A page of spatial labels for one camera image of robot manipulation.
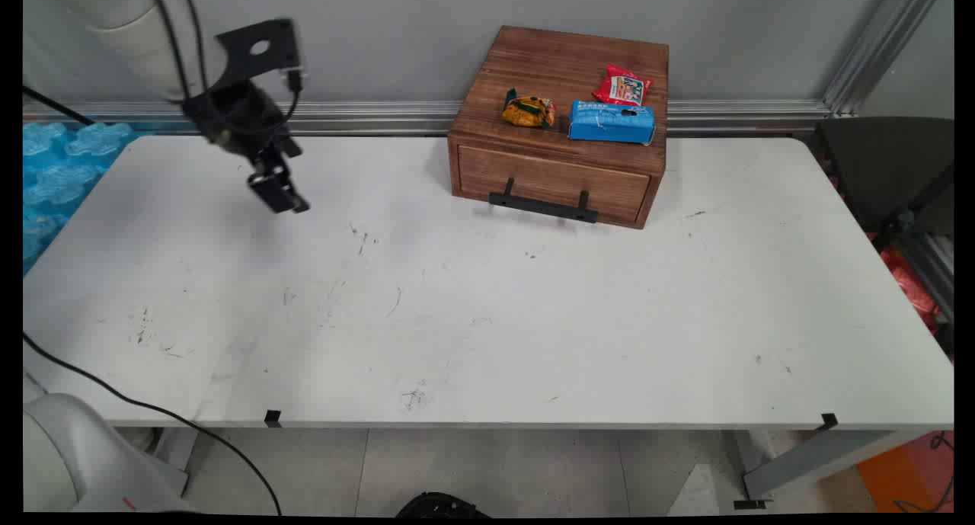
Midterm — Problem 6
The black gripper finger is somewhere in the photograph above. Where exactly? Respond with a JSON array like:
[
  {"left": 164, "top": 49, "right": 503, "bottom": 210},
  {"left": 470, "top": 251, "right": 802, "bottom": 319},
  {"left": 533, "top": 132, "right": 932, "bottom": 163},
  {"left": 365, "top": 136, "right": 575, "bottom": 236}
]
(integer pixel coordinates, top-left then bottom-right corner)
[
  {"left": 276, "top": 139, "right": 311, "bottom": 214},
  {"left": 246, "top": 153, "right": 300, "bottom": 216}
]

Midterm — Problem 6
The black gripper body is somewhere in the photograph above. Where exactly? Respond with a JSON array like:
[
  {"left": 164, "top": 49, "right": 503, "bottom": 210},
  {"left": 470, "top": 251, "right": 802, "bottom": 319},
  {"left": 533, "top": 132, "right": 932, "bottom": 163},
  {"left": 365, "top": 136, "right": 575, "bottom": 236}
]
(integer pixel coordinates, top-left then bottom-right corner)
[{"left": 181, "top": 82, "right": 304, "bottom": 165}]

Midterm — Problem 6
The blue bubble wrap sheet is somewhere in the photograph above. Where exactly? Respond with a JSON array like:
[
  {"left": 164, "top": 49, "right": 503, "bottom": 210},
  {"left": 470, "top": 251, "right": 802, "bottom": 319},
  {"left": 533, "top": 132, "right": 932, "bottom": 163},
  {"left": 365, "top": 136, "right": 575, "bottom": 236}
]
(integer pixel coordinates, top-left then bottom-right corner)
[{"left": 23, "top": 121, "right": 139, "bottom": 276}]

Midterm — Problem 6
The yellow green snack packet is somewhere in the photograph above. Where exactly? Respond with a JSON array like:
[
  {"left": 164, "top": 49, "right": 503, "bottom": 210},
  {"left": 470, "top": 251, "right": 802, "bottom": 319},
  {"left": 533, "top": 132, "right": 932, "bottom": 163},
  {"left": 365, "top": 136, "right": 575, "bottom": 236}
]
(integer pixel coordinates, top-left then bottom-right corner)
[{"left": 501, "top": 88, "right": 557, "bottom": 130}]

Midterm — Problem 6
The grey metal table leg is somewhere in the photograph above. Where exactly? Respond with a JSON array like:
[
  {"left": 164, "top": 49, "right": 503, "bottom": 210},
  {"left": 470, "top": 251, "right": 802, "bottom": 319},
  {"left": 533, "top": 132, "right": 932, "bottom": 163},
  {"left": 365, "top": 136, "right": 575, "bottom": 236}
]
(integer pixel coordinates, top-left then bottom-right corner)
[
  {"left": 734, "top": 430, "right": 926, "bottom": 511},
  {"left": 114, "top": 427, "right": 200, "bottom": 497}
]

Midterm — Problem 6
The brown wooden drawer cabinet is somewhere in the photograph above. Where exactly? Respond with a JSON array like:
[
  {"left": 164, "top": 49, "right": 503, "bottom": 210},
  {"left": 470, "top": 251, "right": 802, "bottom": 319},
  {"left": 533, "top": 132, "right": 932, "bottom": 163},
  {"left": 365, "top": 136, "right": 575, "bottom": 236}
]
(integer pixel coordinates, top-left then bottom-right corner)
[{"left": 448, "top": 26, "right": 670, "bottom": 230}]

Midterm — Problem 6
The blue tissue pack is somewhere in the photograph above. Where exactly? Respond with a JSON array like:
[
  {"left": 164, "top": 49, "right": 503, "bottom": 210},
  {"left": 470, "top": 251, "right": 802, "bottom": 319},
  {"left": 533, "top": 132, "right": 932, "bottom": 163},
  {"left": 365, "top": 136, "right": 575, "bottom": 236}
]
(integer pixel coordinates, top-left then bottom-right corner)
[{"left": 568, "top": 101, "right": 657, "bottom": 146}]

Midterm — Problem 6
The red snack packet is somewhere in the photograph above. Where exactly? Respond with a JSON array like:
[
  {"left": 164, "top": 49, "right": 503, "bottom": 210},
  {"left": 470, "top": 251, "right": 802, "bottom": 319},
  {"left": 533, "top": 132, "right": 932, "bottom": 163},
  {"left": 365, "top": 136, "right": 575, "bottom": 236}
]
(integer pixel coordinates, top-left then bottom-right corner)
[{"left": 592, "top": 64, "right": 654, "bottom": 107}]

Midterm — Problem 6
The black round floor object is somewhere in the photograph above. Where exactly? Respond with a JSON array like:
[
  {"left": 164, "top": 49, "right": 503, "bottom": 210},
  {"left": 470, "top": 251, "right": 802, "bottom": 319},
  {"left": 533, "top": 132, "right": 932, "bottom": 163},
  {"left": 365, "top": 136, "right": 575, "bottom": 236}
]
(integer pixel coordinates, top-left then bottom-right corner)
[{"left": 396, "top": 492, "right": 493, "bottom": 518}]

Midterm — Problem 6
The dark grey chair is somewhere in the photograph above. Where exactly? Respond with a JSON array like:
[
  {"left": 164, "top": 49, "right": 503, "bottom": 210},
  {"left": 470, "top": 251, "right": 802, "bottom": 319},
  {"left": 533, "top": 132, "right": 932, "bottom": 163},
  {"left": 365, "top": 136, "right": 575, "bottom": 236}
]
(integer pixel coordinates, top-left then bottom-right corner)
[{"left": 811, "top": 116, "right": 954, "bottom": 253}]

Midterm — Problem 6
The red plastic bag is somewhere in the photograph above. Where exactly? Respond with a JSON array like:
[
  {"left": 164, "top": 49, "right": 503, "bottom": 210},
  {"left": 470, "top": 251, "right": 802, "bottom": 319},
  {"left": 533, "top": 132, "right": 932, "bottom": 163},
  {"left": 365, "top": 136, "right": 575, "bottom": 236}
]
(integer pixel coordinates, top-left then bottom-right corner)
[{"left": 880, "top": 247, "right": 942, "bottom": 335}]

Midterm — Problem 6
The orange floor box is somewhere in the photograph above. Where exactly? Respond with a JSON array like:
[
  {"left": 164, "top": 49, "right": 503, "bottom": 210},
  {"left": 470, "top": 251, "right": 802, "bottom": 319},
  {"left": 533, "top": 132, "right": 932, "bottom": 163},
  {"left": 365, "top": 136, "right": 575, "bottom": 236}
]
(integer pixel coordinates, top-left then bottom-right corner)
[{"left": 857, "top": 431, "right": 954, "bottom": 514}]

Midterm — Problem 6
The long black cable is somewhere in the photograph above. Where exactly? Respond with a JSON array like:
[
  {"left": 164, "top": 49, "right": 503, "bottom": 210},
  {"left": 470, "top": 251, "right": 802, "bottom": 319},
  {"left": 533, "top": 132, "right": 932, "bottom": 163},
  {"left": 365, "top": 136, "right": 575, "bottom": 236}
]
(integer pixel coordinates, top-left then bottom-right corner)
[
  {"left": 23, "top": 333, "right": 283, "bottom": 517},
  {"left": 23, "top": 0, "right": 210, "bottom": 127}
]

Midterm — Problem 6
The horizontal aluminium rail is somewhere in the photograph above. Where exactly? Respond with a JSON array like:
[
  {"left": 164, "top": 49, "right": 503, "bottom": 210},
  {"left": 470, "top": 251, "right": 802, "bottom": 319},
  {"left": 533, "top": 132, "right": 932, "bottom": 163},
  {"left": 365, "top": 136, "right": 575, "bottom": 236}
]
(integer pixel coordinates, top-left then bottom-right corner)
[{"left": 23, "top": 101, "right": 833, "bottom": 137}]

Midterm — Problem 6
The slanted aluminium profile post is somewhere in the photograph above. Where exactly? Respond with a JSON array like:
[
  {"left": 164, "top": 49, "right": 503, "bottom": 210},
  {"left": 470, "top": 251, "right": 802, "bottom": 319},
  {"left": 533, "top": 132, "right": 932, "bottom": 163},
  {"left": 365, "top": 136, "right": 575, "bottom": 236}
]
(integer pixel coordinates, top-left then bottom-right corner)
[{"left": 823, "top": 0, "right": 945, "bottom": 118}]

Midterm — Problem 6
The aluminium frame beam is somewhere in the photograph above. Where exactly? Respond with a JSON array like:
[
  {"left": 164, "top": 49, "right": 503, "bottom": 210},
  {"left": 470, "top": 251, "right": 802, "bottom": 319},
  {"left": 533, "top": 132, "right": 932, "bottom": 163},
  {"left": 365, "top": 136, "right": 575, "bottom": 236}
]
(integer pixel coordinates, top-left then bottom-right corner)
[{"left": 899, "top": 232, "right": 954, "bottom": 324}]

